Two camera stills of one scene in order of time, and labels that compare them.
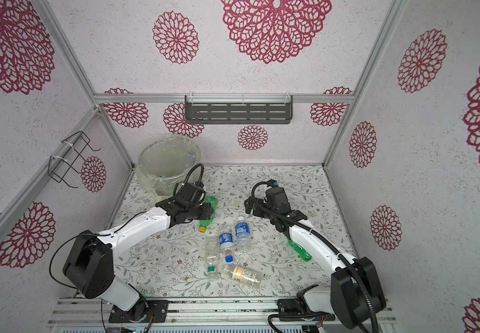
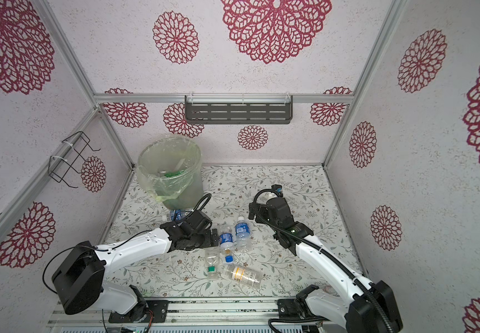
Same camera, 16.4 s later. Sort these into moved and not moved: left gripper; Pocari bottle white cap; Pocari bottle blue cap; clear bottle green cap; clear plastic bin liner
Moved: left gripper
Not moved: Pocari bottle white cap; Pocari bottle blue cap; clear bottle green cap; clear plastic bin liner
